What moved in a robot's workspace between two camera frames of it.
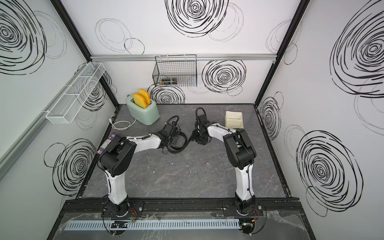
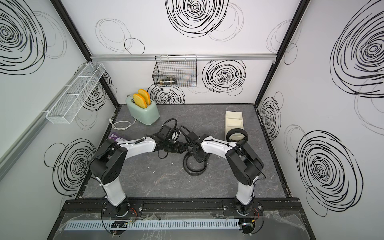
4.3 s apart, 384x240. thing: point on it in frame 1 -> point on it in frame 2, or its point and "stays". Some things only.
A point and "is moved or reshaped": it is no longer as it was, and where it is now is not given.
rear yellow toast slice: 144,96 stays
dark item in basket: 168,81 stays
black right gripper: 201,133 -> 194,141
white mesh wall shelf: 66,107 stays
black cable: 174,151 is moved or reshaped
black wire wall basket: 176,70 stays
